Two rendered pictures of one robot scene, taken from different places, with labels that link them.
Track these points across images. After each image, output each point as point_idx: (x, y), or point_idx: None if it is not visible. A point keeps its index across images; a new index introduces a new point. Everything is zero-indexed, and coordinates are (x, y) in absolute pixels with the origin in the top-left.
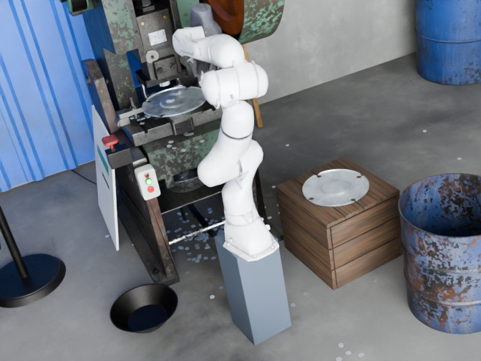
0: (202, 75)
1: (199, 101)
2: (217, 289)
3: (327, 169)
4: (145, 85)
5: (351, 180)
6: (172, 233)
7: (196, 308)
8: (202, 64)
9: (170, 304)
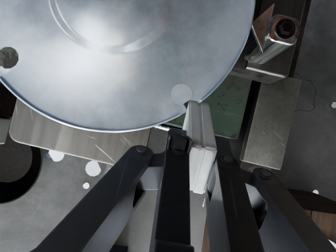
0: (190, 189)
1: (179, 84)
2: (100, 178)
3: (334, 233)
4: None
5: None
6: None
7: (60, 187)
8: (220, 231)
9: (34, 167)
